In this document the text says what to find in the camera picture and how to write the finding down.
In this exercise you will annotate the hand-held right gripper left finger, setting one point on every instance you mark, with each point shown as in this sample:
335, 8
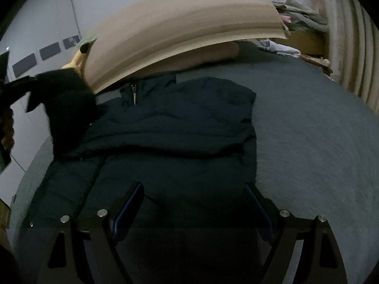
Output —
130, 210

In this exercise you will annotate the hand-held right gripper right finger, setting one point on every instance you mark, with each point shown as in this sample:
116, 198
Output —
262, 213

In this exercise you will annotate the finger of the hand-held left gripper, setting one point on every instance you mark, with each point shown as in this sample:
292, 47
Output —
20, 90

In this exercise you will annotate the dark navy jacket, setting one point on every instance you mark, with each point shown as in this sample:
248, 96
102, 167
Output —
177, 124

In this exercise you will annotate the pile of clothes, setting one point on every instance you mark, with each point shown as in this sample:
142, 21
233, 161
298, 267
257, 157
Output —
302, 11

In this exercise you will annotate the person's left hand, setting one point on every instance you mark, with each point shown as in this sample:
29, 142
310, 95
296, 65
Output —
6, 130

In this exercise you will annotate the white wardrobe with dark panels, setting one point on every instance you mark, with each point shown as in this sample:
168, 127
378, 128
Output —
35, 29

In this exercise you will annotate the yellow plush toy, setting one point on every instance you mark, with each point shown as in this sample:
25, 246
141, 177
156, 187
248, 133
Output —
75, 60

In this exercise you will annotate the bed with grey sheet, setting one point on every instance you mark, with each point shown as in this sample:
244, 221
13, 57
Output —
296, 153

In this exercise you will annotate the pale green object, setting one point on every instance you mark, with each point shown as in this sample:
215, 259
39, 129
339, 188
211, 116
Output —
88, 39

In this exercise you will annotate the printed cardboard box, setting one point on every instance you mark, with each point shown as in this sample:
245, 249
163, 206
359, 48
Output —
4, 219

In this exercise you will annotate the white cloth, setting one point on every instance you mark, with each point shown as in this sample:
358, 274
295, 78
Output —
281, 48

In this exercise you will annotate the brown pink pillow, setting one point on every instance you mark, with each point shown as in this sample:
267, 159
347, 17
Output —
201, 57

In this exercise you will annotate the beige headboard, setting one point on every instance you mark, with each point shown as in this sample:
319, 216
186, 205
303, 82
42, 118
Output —
177, 29

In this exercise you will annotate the open cardboard box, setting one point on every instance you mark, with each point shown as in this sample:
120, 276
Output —
305, 41

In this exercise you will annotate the beige curtain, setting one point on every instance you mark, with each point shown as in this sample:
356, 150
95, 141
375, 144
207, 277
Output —
349, 50

